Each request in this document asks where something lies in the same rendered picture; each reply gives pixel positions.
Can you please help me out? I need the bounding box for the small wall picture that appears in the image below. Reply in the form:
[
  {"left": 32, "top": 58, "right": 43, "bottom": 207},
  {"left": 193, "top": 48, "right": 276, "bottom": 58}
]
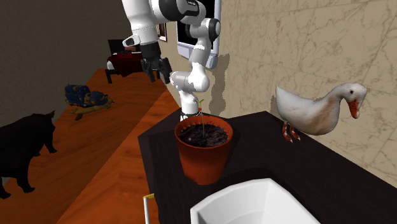
[{"left": 157, "top": 22, "right": 168, "bottom": 43}]

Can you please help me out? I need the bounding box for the white goose figure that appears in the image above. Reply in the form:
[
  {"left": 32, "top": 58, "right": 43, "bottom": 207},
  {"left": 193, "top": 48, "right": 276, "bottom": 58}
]
[{"left": 275, "top": 82, "right": 368, "bottom": 144}]

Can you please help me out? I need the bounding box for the white sink basin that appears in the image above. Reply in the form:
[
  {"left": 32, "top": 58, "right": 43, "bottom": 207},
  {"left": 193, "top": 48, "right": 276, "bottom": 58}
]
[{"left": 190, "top": 178, "right": 322, "bottom": 224}]

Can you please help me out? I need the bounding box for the terracotta pot with seedling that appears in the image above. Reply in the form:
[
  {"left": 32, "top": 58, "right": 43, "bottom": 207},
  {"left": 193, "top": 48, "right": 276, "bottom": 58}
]
[{"left": 174, "top": 99, "right": 234, "bottom": 186}]

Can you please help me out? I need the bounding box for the white handle with yellow end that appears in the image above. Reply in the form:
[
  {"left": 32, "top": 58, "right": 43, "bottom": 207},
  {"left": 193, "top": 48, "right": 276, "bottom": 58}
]
[{"left": 142, "top": 193, "right": 155, "bottom": 224}]

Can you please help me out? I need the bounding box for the blue turtle figure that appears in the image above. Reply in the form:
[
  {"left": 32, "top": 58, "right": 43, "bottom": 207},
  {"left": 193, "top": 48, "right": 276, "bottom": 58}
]
[{"left": 64, "top": 83, "right": 115, "bottom": 122}]

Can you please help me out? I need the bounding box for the white-framed window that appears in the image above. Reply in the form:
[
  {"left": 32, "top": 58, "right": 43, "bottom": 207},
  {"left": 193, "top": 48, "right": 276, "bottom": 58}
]
[{"left": 176, "top": 0, "right": 223, "bottom": 70}]

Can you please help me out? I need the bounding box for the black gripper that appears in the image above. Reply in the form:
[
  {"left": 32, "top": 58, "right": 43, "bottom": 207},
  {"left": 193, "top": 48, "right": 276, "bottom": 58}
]
[{"left": 139, "top": 42, "right": 173, "bottom": 85}]

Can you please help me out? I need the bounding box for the black pig figure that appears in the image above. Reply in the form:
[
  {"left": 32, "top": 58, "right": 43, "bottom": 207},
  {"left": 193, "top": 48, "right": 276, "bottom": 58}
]
[{"left": 0, "top": 110, "right": 59, "bottom": 200}]

